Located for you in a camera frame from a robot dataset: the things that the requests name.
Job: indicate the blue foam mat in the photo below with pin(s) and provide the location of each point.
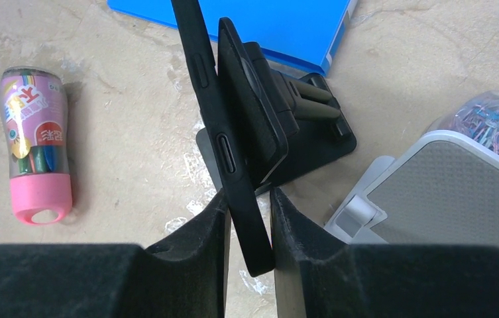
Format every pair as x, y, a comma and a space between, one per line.
301, 34

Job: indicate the pink patterned bottle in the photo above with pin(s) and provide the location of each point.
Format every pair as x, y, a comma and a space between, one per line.
34, 114

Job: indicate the black phone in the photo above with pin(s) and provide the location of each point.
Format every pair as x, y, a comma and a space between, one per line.
245, 213

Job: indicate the clear jar of paperclips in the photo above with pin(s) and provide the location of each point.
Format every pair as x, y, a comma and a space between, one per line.
477, 119

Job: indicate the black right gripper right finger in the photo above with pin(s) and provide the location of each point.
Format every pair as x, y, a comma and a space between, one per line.
317, 275

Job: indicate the black folding phone stand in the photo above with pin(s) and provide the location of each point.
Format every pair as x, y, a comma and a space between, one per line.
284, 127

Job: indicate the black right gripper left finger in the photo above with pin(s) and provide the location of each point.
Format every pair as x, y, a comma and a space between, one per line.
182, 275

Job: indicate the white silver phone stand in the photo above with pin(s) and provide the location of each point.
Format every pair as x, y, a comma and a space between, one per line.
444, 189

